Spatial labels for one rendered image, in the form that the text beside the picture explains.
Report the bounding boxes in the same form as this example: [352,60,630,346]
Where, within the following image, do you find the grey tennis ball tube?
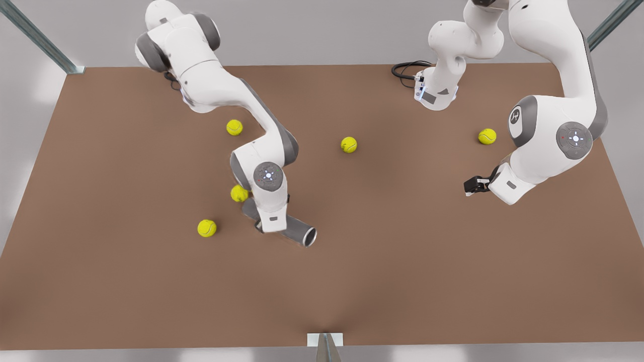
[242,198,317,247]

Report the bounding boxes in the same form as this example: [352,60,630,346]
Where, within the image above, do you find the silver frame post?
[0,0,85,75]
[307,332,344,362]
[587,0,644,52]

